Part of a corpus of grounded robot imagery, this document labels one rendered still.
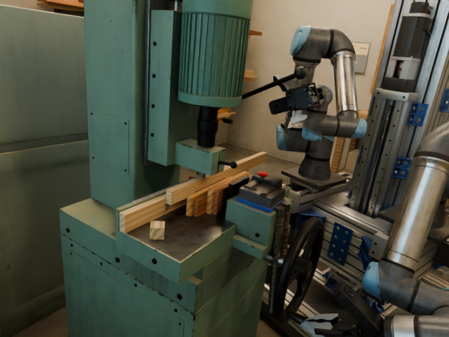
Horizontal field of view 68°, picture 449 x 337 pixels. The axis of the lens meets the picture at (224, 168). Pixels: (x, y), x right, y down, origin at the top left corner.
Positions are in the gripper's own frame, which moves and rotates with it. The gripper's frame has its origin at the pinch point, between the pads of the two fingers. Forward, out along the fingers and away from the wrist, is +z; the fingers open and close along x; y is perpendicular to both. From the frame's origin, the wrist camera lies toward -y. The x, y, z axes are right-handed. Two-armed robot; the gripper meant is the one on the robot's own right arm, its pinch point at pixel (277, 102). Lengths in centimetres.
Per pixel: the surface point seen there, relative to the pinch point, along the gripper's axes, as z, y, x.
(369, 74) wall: -322, -33, -23
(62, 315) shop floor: 14, -136, 70
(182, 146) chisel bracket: 15.7, -25.1, 4.8
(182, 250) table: 37.1, -14.5, 27.9
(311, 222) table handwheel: 12.9, 6.7, 31.8
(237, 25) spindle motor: 15.0, 1.7, -19.5
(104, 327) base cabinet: 34, -63, 55
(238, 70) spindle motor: 13.3, -2.2, -9.8
